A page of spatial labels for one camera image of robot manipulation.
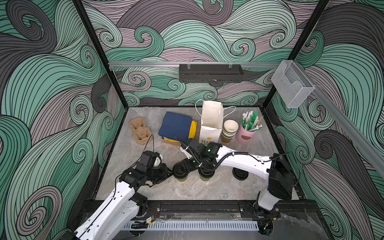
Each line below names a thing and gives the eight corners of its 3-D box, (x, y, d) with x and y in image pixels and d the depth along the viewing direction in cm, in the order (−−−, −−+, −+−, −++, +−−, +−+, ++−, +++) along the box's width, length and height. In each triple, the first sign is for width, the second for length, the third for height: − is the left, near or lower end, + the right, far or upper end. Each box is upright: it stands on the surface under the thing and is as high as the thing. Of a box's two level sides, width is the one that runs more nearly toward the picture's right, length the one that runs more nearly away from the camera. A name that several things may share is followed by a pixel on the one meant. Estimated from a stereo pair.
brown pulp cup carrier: (139, 149, 97) (136, 144, 92) (130, 126, 110) (127, 120, 104) (155, 142, 101) (153, 137, 95) (144, 121, 113) (142, 115, 108)
